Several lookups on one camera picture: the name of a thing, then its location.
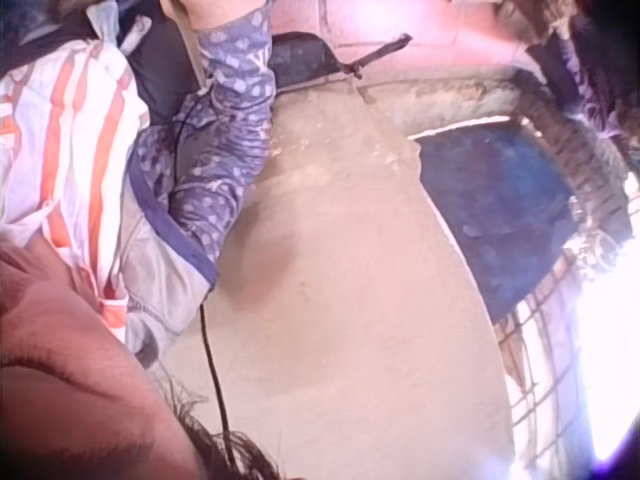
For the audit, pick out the person's right hand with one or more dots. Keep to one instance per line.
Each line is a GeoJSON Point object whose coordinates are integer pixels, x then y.
{"type": "Point", "coordinates": [222, 7]}

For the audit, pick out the dark blue bag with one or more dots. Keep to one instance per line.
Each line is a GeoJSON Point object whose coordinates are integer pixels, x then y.
{"type": "Point", "coordinates": [305, 60]}

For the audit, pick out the black metal rod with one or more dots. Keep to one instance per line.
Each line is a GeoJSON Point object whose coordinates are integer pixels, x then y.
{"type": "Point", "coordinates": [376, 51]}

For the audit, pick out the blue tarp sheet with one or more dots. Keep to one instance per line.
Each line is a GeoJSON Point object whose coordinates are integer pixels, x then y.
{"type": "Point", "coordinates": [500, 200]}

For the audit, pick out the small metal valve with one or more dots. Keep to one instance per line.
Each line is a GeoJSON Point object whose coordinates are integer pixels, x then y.
{"type": "Point", "coordinates": [597, 247]}

